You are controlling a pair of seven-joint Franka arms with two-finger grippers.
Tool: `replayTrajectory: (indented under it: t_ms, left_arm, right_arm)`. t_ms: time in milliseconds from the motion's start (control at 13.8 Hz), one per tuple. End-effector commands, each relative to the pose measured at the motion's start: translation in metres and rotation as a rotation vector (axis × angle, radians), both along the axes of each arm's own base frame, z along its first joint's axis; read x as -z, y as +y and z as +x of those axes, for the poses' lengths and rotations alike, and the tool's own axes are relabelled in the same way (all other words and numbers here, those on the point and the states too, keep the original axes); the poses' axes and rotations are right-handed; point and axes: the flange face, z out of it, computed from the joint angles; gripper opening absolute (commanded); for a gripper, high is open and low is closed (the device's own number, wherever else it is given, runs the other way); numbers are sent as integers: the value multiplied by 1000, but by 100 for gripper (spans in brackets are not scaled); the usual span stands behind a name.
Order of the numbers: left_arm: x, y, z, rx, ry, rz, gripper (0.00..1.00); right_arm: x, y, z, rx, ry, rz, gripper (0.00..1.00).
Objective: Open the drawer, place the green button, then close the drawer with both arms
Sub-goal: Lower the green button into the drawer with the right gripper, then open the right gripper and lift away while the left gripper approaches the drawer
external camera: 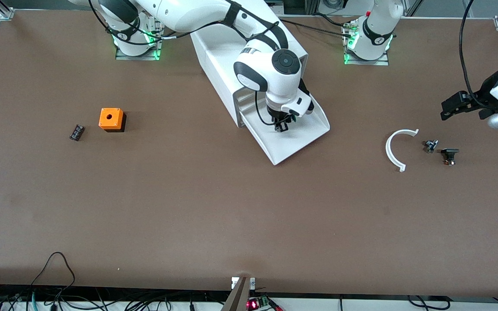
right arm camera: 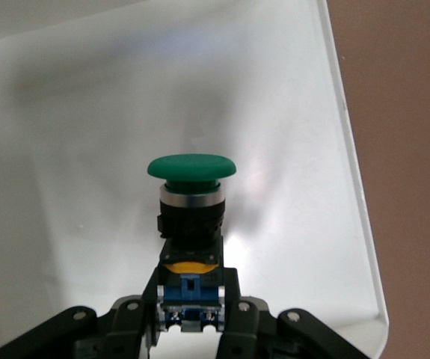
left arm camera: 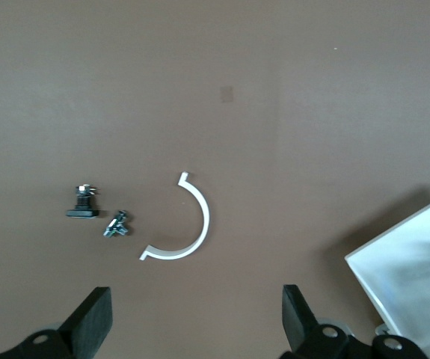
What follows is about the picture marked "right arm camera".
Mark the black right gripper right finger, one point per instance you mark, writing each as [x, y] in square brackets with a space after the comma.
[248, 325]

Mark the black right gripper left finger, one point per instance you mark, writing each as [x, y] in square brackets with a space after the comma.
[125, 321]

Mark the green mushroom push button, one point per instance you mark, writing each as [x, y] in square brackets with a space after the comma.
[190, 209]

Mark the large white drawer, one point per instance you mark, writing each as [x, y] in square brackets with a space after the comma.
[87, 149]

